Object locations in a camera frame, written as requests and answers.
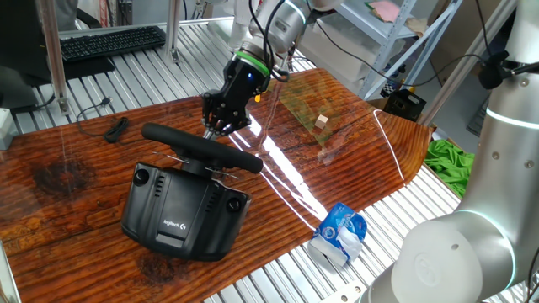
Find black keyboard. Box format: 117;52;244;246
58;24;168;63

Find white flat board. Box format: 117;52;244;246
208;19;249;51

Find wood grain table mat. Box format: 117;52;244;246
0;67;435;303

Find translucent plastic boxes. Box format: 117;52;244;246
301;14;405;94

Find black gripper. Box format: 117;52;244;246
200;56;270;140

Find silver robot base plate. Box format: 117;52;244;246
319;279;370;303

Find black steering wheel base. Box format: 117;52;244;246
120;162;253;263

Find black desk pad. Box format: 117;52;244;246
61;54;117;82

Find aluminium frame crossbar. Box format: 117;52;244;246
58;16;235;40

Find aluminium frame strut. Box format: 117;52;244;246
35;0;73;117
0;239;22;303
163;0;184;64
416;0;519;127

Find checkered small board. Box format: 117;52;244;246
380;79;399;98

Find grey office chair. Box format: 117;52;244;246
54;0;102;31

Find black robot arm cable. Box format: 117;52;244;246
248;0;489;88

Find blue tissue pack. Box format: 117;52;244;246
307;201;368;268

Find beige crumpled paper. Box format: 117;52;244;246
404;16;430;39

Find pink cloth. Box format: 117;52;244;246
364;0;401;24

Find black cable clamp strap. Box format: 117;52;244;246
478;50;539;90

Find red white striped pole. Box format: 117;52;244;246
99;0;111;29

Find green cloth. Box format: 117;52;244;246
423;138;476;199

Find black racing steering wheel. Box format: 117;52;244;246
141;121;264;180

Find black monitor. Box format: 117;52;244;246
0;0;56;111

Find thin black wheel cable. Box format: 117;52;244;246
75;96;131;145

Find grey metal shelf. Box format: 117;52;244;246
323;0;462;101

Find black plastic crate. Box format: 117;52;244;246
382;88;427;123

